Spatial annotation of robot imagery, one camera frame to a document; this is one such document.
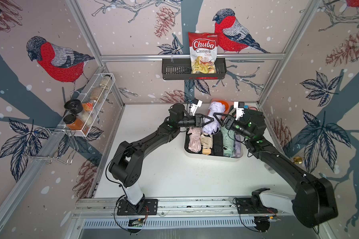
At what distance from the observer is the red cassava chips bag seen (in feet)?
2.73

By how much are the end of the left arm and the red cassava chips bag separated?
1.05 feet

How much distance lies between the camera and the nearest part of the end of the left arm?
65 cm
